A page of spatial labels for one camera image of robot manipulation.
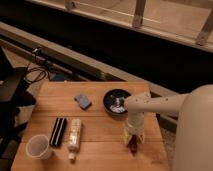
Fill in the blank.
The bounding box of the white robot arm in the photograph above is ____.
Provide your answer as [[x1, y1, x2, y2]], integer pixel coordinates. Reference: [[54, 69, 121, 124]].
[[124, 85, 213, 171]]

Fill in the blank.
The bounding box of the black chair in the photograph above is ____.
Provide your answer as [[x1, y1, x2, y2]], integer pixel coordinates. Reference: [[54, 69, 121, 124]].
[[0, 47, 36, 158]]

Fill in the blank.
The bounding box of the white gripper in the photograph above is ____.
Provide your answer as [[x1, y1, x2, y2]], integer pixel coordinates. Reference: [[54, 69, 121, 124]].
[[123, 121, 145, 146]]

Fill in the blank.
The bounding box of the black rectangular box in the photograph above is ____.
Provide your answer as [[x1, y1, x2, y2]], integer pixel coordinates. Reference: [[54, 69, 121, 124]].
[[49, 117, 67, 147]]

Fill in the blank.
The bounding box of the clear plastic cup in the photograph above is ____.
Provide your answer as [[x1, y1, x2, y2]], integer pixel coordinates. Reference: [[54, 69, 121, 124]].
[[25, 134, 52, 159]]

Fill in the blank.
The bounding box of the white plastic bottle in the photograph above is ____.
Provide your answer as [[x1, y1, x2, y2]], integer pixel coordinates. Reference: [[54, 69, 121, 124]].
[[68, 118, 82, 162]]

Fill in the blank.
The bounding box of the blue sponge block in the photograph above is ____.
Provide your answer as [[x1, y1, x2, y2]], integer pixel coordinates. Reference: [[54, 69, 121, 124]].
[[74, 94, 92, 110]]

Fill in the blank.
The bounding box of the black cable bundle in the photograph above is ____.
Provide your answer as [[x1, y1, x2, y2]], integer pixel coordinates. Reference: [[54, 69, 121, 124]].
[[23, 46, 54, 84]]

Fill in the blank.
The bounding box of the black bowl with wrapper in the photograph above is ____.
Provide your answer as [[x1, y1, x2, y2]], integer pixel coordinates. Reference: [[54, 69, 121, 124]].
[[103, 89, 130, 116]]

